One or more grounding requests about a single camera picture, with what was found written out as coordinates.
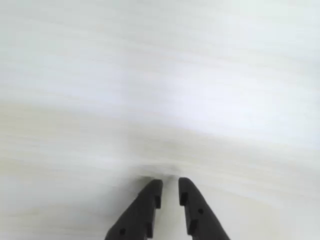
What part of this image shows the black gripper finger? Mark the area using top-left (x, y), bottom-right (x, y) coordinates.
top-left (178, 177), bottom-right (231, 240)
top-left (104, 179), bottom-right (164, 240)

